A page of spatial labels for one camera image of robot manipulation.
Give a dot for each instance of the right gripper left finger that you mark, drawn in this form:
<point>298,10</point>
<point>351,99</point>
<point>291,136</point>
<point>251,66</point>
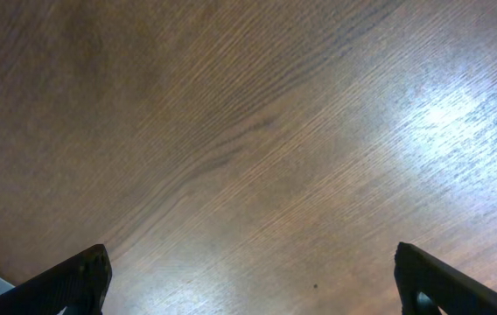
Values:
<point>76,286</point>

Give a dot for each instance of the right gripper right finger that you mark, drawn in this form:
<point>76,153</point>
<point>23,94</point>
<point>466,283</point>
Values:
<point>427,285</point>

